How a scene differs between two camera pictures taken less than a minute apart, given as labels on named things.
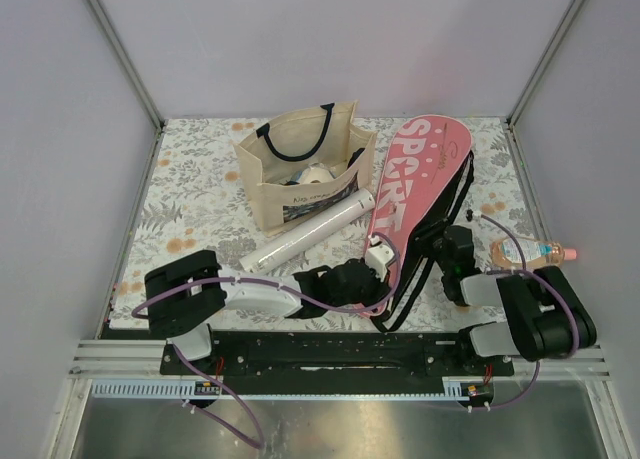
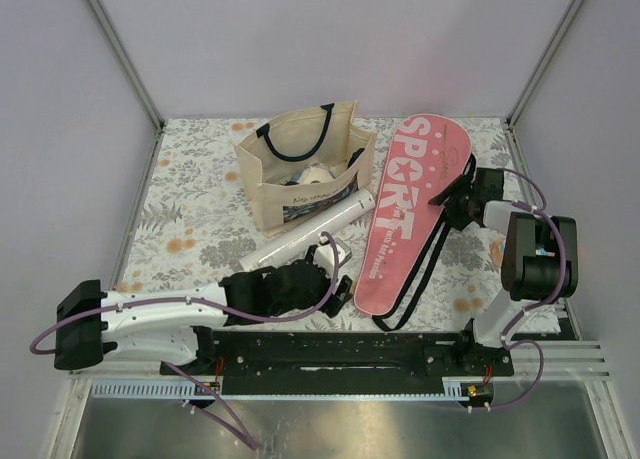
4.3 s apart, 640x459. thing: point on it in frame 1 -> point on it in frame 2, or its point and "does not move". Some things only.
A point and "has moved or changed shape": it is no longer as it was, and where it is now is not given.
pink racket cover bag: x=423 y=163 has moved or changed shape
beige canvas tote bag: x=307 y=163 does not move
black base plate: x=338 y=364 does not move
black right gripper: x=422 y=241 -> x=461 y=186
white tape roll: x=314 y=173 does not move
